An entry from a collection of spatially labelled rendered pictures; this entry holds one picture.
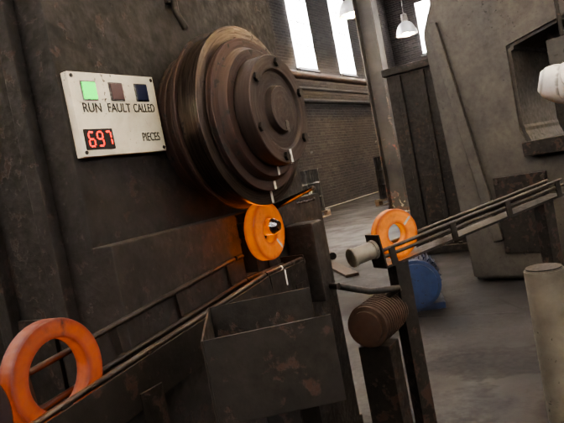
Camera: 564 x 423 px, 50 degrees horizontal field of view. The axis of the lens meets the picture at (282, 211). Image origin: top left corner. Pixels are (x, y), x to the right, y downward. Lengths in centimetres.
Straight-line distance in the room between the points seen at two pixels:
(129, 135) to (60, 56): 22
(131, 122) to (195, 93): 16
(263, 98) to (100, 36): 40
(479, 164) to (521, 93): 50
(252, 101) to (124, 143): 31
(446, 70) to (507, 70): 40
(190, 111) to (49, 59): 32
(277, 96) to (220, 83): 16
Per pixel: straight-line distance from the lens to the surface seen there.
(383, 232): 189
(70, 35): 142
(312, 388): 98
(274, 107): 152
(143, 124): 146
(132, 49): 154
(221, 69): 150
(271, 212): 162
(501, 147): 411
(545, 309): 203
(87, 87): 137
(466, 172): 423
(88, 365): 114
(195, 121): 143
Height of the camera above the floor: 94
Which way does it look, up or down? 3 degrees down
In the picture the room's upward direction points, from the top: 11 degrees counter-clockwise
